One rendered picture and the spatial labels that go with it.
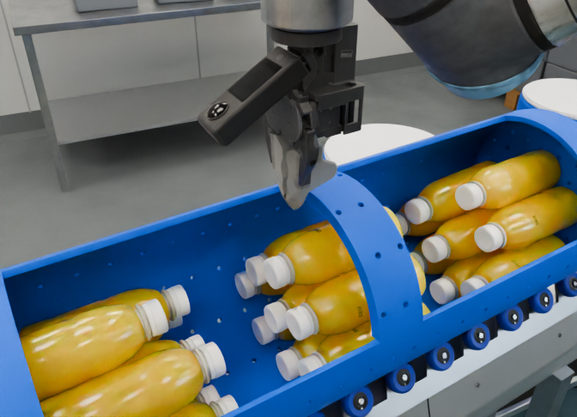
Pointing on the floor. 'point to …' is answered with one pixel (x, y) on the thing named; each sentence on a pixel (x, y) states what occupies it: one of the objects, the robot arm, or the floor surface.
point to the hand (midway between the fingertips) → (288, 200)
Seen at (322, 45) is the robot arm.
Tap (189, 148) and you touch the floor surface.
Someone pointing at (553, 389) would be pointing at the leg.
